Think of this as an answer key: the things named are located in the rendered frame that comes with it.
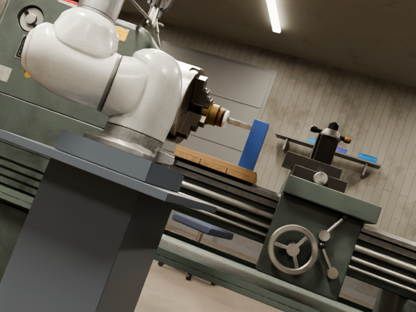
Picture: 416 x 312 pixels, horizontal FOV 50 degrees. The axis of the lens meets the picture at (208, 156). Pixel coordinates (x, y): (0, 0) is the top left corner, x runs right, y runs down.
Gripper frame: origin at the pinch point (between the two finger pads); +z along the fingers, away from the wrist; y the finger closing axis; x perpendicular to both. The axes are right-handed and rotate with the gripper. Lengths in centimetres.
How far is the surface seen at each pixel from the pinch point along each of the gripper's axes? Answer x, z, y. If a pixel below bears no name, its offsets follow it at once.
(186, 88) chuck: -3.4, 23.2, 23.1
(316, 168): -1, 35, 77
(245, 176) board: -6, 47, 55
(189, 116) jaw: 8.2, 30.9, 25.0
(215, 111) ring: 7.8, 26.0, 34.4
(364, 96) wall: 678, -215, 170
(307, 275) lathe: -14, 71, 84
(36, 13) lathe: -13.0, 16.3, -37.9
